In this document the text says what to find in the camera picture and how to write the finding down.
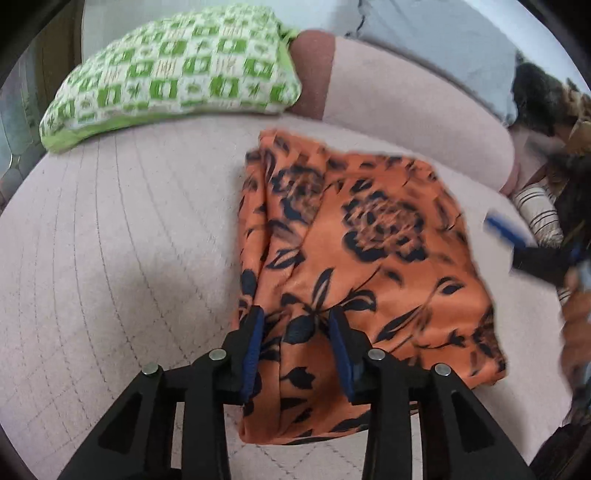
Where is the pink quilted bolster cushion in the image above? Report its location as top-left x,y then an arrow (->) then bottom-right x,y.
290,30 -> 519,195

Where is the green white patterned pillow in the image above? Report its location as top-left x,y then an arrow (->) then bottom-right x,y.
39,4 -> 303,153

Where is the grey blue pillow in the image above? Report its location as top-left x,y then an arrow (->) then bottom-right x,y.
352,0 -> 518,126

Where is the person's right hand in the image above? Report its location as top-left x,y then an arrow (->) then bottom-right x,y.
560,268 -> 591,388

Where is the brown patterned fabric heap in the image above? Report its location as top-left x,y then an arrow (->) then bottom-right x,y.
512,62 -> 590,226

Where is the orange black floral garment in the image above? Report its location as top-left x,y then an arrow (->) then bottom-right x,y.
235,130 -> 506,444

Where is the striped beige blanket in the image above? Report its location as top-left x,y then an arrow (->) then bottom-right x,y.
512,180 -> 571,306

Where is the pink quilted mattress cover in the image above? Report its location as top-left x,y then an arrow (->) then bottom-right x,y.
1,115 -> 571,479

